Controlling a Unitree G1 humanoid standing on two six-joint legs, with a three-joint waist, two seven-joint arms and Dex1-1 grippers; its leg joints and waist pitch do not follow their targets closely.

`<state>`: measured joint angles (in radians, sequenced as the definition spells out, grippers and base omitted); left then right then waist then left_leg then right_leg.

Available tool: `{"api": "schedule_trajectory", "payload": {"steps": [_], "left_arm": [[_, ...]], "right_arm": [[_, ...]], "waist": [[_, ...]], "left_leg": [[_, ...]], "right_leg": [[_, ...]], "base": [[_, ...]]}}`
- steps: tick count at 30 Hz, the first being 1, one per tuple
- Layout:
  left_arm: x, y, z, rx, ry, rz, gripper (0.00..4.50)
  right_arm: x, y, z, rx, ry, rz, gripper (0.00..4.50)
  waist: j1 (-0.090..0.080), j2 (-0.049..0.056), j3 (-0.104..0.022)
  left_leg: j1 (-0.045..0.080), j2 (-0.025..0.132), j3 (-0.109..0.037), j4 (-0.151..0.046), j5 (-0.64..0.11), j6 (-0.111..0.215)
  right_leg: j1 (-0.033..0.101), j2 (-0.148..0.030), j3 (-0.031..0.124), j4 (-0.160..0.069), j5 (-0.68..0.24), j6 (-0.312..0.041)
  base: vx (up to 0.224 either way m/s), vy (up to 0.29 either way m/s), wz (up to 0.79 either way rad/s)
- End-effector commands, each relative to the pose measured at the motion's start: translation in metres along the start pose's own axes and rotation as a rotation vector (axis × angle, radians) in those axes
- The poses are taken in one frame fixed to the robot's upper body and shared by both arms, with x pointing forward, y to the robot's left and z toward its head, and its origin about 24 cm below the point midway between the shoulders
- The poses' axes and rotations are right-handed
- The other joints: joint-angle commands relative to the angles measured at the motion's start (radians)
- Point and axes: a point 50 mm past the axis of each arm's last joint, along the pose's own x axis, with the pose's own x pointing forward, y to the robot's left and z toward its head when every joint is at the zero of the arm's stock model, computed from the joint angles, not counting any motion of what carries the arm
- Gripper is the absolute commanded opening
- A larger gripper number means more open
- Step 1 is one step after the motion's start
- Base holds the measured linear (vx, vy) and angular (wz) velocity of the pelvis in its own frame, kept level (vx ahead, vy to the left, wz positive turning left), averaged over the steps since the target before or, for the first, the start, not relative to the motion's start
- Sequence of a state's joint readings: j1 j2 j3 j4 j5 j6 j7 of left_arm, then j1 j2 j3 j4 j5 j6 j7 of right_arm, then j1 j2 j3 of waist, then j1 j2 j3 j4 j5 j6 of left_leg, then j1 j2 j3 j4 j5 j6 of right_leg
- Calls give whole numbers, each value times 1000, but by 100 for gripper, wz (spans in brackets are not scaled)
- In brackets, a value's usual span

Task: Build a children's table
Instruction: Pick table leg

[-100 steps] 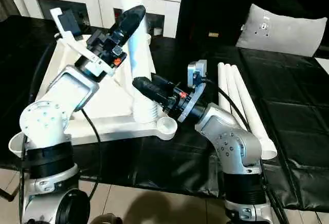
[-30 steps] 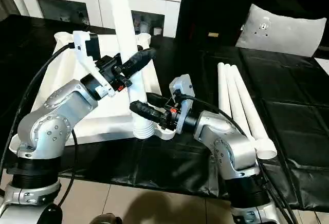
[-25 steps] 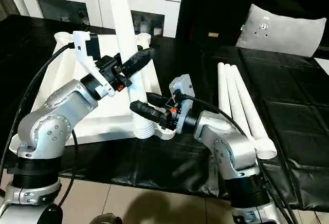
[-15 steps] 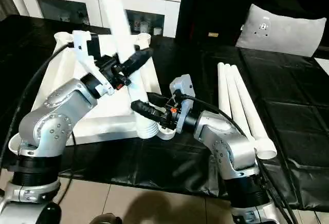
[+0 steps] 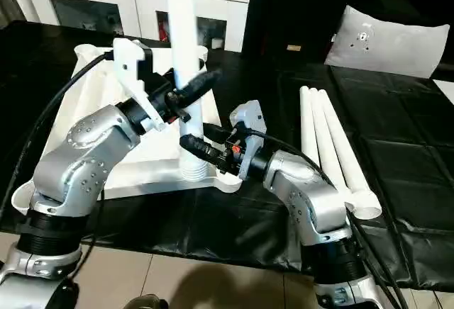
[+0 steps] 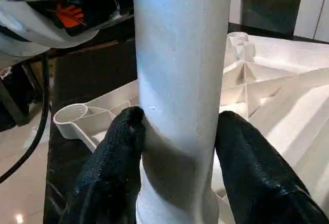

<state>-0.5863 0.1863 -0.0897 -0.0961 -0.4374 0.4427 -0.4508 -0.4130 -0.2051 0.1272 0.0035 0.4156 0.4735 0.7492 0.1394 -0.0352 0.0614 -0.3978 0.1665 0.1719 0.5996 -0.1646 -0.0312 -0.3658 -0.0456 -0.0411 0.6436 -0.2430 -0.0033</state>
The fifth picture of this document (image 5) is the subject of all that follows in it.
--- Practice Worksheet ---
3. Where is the white plastic table top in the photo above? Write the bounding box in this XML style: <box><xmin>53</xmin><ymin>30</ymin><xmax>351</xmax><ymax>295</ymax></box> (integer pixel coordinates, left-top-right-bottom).
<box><xmin>13</xmin><ymin>42</ymin><xmax>245</xmax><ymax>214</ymax></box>

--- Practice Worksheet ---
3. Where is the grey pillow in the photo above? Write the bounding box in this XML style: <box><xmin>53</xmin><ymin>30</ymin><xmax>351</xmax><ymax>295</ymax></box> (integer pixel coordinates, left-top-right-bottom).
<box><xmin>325</xmin><ymin>6</ymin><xmax>450</xmax><ymax>79</ymax></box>

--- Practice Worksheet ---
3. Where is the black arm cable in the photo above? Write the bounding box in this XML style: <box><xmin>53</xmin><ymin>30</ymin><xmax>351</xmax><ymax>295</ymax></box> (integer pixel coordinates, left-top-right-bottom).
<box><xmin>245</xmin><ymin>128</ymin><xmax>399</xmax><ymax>309</ymax></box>
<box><xmin>0</xmin><ymin>50</ymin><xmax>118</xmax><ymax>218</ymax></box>

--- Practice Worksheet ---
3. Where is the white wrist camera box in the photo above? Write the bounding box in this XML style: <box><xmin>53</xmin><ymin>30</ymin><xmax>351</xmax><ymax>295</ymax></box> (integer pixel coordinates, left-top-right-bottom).
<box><xmin>112</xmin><ymin>38</ymin><xmax>171</xmax><ymax>133</ymax></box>
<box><xmin>229</xmin><ymin>101</ymin><xmax>267</xmax><ymax>179</ymax></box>

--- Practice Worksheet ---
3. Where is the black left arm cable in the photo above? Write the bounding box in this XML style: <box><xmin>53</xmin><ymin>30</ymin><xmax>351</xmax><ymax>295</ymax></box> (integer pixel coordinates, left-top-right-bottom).
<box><xmin>0</xmin><ymin>50</ymin><xmax>118</xmax><ymax>218</ymax></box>

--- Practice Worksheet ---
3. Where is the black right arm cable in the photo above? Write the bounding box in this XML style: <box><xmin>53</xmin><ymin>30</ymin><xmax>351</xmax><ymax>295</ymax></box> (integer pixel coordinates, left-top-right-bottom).
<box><xmin>245</xmin><ymin>128</ymin><xmax>399</xmax><ymax>309</ymax></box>

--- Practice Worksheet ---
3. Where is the white cabinet with glass doors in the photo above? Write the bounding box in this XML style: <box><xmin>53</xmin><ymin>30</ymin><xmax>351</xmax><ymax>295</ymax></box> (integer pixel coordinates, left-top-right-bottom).
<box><xmin>20</xmin><ymin>0</ymin><xmax>250</xmax><ymax>51</ymax></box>

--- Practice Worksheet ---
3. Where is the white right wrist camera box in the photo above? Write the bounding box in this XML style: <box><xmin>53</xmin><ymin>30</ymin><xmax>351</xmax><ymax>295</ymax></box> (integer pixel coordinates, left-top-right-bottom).
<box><xmin>229</xmin><ymin>101</ymin><xmax>267</xmax><ymax>179</ymax></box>

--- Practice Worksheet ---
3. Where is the black work mat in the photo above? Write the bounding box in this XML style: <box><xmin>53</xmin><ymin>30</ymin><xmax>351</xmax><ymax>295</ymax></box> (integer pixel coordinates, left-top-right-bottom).
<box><xmin>0</xmin><ymin>20</ymin><xmax>454</xmax><ymax>274</ymax></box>

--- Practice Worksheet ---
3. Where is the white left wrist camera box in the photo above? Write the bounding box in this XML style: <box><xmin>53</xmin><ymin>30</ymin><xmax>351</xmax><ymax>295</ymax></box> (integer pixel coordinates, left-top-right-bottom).
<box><xmin>112</xmin><ymin>38</ymin><xmax>171</xmax><ymax>133</ymax></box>

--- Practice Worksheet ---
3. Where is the white plastic table leg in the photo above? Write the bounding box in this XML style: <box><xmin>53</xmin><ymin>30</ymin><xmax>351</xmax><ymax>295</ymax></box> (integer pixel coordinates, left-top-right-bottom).
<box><xmin>165</xmin><ymin>0</ymin><xmax>214</xmax><ymax>182</ymax></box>
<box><xmin>299</xmin><ymin>86</ymin><xmax>324</xmax><ymax>165</ymax></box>
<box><xmin>308</xmin><ymin>87</ymin><xmax>355</xmax><ymax>207</ymax></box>
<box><xmin>318</xmin><ymin>89</ymin><xmax>383</xmax><ymax>220</ymax></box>

